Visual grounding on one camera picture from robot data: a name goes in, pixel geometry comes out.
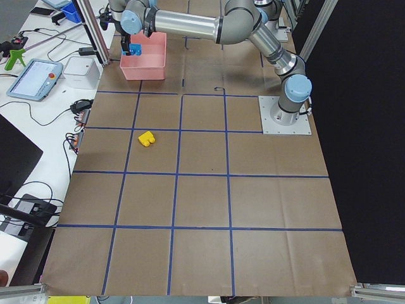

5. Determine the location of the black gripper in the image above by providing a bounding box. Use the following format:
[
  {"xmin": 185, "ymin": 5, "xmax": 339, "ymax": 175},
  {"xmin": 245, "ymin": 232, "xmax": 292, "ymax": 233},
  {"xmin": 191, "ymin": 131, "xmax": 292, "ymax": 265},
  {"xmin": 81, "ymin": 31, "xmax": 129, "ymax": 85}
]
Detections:
[
  {"xmin": 99, "ymin": 8, "xmax": 115, "ymax": 30},
  {"xmin": 118, "ymin": 22, "xmax": 131, "ymax": 56}
]

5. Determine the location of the blue three-stud block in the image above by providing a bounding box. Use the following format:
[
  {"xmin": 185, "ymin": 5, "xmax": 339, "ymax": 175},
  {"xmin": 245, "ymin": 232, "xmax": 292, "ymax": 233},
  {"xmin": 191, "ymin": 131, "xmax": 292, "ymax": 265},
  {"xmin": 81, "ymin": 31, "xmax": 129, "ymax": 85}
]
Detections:
[{"xmin": 129, "ymin": 44, "xmax": 142, "ymax": 56}]

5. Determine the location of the pink plastic box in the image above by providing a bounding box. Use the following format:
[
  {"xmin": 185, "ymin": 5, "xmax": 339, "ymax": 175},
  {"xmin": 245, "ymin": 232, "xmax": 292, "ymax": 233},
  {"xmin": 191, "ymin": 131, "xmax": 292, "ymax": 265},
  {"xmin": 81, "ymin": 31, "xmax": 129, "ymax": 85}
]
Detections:
[{"xmin": 120, "ymin": 32, "xmax": 167, "ymax": 80}]

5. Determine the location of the white square box device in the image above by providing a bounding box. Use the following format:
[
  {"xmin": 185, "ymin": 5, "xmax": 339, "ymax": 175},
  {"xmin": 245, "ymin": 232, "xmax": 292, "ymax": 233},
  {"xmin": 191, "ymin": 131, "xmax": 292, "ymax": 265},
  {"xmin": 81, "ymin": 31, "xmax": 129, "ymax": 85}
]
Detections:
[{"xmin": 63, "ymin": 56, "xmax": 100, "ymax": 89}]

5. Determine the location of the blue plastic bin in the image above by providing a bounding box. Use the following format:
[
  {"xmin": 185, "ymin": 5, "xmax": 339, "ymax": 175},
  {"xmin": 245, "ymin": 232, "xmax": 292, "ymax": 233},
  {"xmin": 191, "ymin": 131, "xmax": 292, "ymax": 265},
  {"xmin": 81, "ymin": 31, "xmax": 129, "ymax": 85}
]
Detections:
[{"xmin": 61, "ymin": 3, "xmax": 82, "ymax": 23}]

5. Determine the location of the black power adapter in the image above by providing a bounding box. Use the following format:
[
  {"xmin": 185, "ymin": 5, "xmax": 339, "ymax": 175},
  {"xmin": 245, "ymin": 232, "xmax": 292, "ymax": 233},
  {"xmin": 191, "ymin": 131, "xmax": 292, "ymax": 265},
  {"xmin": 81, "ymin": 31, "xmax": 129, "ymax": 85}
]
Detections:
[{"xmin": 78, "ymin": 47, "xmax": 96, "ymax": 56}]

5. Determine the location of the black smartphone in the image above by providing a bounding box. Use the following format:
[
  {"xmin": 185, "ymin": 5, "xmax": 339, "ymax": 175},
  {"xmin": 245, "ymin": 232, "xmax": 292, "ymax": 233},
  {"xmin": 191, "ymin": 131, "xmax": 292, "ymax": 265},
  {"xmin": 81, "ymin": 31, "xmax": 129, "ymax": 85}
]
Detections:
[{"xmin": 30, "ymin": 7, "xmax": 56, "ymax": 17}]

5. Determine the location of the teach pendant tablet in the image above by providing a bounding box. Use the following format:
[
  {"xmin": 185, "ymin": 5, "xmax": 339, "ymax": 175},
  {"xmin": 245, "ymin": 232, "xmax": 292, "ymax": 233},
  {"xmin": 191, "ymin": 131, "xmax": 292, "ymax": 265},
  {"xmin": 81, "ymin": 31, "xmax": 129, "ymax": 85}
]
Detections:
[{"xmin": 6, "ymin": 59, "xmax": 63, "ymax": 101}]

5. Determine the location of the green glue gun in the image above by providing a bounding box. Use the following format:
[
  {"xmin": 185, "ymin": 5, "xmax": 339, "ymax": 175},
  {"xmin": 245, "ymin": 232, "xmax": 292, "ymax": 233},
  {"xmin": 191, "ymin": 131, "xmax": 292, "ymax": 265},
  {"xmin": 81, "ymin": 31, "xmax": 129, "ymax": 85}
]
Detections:
[{"xmin": 4, "ymin": 49, "xmax": 26, "ymax": 71}]

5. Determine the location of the yellow two-stud block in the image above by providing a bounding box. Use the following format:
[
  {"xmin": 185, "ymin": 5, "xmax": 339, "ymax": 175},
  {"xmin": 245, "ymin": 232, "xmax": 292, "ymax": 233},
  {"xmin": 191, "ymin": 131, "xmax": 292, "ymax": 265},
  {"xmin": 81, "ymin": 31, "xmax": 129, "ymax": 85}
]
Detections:
[{"xmin": 138, "ymin": 131, "xmax": 156, "ymax": 147}]

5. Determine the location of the brown paper table cover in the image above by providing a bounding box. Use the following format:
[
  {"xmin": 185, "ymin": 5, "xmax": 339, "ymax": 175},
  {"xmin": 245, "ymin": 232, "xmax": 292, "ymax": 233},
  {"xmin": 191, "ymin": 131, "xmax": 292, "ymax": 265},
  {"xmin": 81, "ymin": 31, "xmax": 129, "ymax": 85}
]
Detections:
[{"xmin": 40, "ymin": 0, "xmax": 358, "ymax": 298}]

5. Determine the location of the aluminium frame post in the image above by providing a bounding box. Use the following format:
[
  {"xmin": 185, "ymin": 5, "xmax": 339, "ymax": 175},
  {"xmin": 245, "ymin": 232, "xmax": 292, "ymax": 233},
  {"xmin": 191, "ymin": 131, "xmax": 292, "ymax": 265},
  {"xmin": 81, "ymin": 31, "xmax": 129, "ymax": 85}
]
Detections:
[{"xmin": 72, "ymin": 0, "xmax": 111, "ymax": 66}]

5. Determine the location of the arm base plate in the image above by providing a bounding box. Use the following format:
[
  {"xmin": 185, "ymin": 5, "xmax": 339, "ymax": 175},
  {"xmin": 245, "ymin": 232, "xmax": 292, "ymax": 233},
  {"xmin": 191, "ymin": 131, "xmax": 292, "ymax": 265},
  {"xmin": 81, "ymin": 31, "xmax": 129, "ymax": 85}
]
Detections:
[
  {"xmin": 258, "ymin": 96, "xmax": 312, "ymax": 136},
  {"xmin": 271, "ymin": 17, "xmax": 289, "ymax": 43}
]

